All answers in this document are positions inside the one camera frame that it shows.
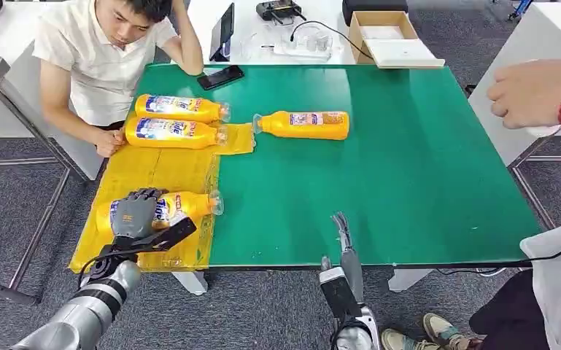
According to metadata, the blue object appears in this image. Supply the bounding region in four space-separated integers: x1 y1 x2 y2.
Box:
508 0 535 20

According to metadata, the orange drink bottle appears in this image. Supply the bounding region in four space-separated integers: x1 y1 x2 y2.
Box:
134 93 232 125
95 190 225 238
252 111 350 141
124 117 229 150

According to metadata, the white power strip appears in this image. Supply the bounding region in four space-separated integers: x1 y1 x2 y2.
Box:
272 41 333 60

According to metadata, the green mat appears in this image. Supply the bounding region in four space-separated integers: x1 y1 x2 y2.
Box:
132 63 543 268

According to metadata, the white table with metal frame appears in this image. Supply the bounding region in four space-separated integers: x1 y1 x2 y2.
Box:
468 0 561 236

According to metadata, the black smartphone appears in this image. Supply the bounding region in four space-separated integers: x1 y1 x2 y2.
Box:
196 64 245 91

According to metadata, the white table leg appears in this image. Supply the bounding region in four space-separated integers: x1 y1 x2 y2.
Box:
388 268 433 293
172 271 209 295

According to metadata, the white table with devices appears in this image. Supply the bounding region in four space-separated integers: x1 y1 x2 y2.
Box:
185 0 357 66

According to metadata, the black bag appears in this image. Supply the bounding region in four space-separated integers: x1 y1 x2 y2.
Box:
341 0 409 28

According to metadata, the seated person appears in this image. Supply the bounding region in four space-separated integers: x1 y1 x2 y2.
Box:
32 0 205 159

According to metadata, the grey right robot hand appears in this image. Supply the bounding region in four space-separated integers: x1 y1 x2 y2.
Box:
320 212 364 306

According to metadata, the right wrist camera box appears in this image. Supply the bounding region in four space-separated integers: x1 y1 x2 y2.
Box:
318 266 363 320

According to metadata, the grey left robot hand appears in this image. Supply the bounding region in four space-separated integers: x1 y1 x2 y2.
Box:
111 187 170 240

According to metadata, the flat white box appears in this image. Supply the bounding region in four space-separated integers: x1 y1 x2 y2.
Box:
364 38 446 69

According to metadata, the thin black cable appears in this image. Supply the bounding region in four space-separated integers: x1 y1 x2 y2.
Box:
516 238 561 267

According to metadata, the white table beside steel table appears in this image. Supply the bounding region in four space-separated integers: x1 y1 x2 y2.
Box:
0 0 104 181

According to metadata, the open cardboard box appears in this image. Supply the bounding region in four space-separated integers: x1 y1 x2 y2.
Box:
348 10 446 69

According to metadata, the yellow sheet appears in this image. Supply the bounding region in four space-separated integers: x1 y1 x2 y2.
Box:
69 111 255 275

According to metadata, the black controller device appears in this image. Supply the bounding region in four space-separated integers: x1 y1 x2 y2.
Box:
255 0 308 25

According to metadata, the black tablet on stand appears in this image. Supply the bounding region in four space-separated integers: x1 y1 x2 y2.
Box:
209 2 236 63

